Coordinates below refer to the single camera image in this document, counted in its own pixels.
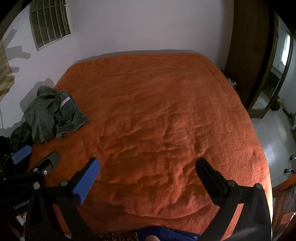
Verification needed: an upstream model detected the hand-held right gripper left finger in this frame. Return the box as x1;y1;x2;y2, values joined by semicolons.
25;158;101;241

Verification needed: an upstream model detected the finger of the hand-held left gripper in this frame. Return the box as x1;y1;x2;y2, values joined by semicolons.
0;151;61;184
0;145;32;177

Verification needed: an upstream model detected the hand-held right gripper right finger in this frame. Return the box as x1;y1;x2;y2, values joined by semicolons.
195;158;272;241

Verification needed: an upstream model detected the green fleece jacket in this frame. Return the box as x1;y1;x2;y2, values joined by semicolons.
23;86;90;144

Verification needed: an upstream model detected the person's blue clothing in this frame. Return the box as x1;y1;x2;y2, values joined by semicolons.
132;226;201;241

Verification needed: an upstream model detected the striped tan curtain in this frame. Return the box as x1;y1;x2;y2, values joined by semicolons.
0;38;15;100

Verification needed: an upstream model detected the orange wooden furniture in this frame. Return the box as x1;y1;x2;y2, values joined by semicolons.
270;173;296;241

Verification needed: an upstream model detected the orange blanket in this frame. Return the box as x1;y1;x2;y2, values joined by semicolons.
28;52;274;235

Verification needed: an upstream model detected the crumpled cloth beside bed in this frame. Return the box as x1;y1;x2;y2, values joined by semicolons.
222;70;237;93

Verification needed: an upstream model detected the wooden framed mirror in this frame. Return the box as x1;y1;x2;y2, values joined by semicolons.
246;11;295;119

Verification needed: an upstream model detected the barred window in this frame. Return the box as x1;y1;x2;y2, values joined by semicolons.
29;0;72;51

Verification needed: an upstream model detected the brown wooden door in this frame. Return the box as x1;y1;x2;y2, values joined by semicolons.
223;0;278;110

